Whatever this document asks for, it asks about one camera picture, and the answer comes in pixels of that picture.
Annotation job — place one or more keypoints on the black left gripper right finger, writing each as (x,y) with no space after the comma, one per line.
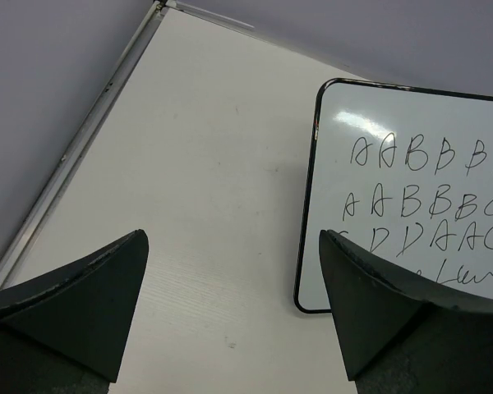
(400,332)

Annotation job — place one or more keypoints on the aluminium table edge rail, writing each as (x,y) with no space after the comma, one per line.
(70,160)

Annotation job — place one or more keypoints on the white whiteboard black frame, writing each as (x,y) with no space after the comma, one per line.
(406,173)

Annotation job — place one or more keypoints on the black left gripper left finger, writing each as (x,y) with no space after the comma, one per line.
(66,331)

